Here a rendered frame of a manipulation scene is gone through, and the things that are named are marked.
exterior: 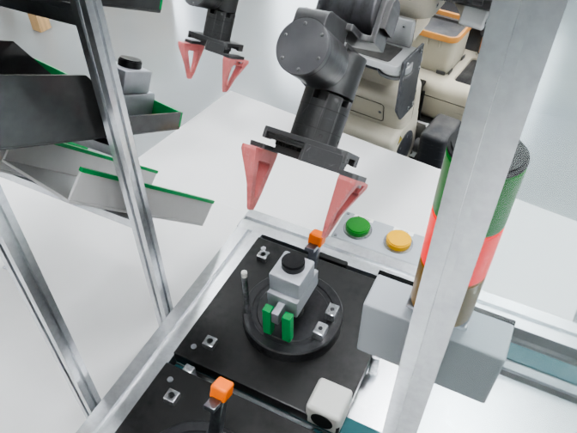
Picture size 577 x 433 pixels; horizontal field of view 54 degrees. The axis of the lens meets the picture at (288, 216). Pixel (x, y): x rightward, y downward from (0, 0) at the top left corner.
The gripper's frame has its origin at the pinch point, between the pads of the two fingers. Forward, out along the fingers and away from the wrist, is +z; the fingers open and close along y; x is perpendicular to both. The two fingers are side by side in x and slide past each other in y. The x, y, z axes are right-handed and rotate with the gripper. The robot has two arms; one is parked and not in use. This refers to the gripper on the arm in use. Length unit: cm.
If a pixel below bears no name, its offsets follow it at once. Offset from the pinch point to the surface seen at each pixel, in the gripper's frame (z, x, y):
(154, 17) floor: -63, 253, -215
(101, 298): 26.2, 17.8, -33.1
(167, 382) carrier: 25.7, 1.2, -8.9
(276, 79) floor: -43, 228, -109
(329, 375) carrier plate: 18.5, 8.9, 9.1
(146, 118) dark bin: -5.5, -2.8, -20.5
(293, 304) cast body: 10.8, 5.4, 2.5
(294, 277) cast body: 7.4, 4.3, 1.8
